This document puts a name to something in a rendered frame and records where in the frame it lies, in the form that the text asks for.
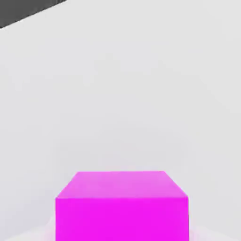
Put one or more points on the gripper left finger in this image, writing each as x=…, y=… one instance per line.
x=45, y=234

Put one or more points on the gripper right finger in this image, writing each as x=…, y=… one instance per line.
x=197, y=235

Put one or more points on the small magenta cube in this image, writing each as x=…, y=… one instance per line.
x=122, y=216

